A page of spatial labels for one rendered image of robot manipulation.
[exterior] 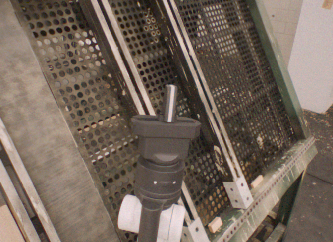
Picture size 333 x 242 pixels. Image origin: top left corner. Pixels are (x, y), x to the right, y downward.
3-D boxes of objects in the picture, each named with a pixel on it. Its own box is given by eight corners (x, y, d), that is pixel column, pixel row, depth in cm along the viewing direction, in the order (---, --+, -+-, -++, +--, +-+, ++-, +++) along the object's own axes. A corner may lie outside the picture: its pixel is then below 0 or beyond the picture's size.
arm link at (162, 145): (210, 130, 47) (198, 193, 50) (191, 114, 56) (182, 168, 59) (135, 127, 43) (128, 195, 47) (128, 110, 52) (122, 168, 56)
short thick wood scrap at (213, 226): (210, 231, 112) (213, 232, 111) (207, 225, 112) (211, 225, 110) (219, 222, 116) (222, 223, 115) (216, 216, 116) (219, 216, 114)
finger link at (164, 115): (174, 87, 46) (169, 123, 48) (169, 84, 49) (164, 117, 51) (164, 86, 46) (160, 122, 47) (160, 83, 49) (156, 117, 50)
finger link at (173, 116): (169, 84, 49) (164, 117, 51) (174, 87, 46) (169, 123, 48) (178, 84, 50) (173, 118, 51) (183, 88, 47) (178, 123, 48)
